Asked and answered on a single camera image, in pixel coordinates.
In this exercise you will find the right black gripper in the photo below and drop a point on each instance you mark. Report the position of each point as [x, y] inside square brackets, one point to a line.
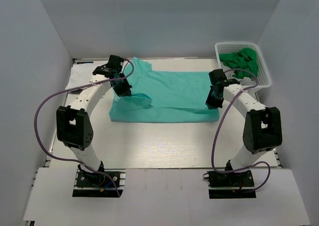
[212, 104]

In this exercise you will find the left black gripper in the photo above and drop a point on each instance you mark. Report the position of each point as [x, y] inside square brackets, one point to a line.
[126, 91]

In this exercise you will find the teal t-shirt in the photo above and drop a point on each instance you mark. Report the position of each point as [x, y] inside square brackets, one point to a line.
[163, 96]

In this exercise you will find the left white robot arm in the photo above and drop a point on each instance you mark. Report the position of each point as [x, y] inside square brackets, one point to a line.
[74, 128]

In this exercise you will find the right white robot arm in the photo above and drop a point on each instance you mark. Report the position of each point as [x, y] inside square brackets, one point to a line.
[262, 130]

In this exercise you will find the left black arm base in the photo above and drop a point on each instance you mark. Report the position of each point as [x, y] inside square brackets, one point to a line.
[88, 179]

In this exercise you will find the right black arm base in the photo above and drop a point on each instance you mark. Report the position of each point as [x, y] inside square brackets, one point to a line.
[237, 180]

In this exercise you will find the white t-shirt in basket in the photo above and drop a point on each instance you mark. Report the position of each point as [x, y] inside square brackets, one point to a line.
[246, 81]

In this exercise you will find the folded white t-shirt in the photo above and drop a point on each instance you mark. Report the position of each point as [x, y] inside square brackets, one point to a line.
[80, 77]

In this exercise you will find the white plastic basket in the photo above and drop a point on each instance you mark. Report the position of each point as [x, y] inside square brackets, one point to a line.
[264, 80]

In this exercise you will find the green t-shirt in basket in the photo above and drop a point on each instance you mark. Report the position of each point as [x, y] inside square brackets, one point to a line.
[245, 59]

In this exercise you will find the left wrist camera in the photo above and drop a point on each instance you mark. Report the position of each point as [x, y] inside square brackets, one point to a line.
[112, 68]

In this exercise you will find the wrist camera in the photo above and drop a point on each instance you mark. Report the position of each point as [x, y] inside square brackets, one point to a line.
[112, 68]
[218, 77]

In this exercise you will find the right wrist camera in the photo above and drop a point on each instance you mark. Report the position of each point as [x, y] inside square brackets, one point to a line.
[218, 77]

